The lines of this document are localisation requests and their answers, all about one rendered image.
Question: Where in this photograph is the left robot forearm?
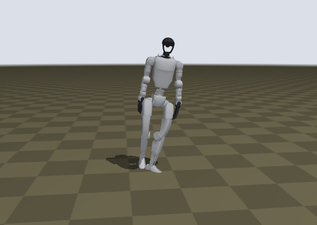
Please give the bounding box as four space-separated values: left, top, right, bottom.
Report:
175 87 182 105

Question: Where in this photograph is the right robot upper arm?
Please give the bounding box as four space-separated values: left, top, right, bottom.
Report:
143 57 156 84

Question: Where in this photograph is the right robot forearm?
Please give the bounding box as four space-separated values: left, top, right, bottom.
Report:
138 76 147 101

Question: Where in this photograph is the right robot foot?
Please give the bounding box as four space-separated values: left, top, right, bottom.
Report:
138 155 146 169

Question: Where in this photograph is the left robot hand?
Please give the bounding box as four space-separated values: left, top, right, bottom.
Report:
172 102 181 119

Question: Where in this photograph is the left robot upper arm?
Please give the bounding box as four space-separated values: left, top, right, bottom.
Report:
174 60 183 88

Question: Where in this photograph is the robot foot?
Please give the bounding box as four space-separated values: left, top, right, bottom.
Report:
138 155 146 169
145 164 161 173

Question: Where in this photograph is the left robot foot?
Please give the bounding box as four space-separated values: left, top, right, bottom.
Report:
145 164 161 173

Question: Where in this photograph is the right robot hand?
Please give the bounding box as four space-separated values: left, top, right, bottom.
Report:
138 97 144 114

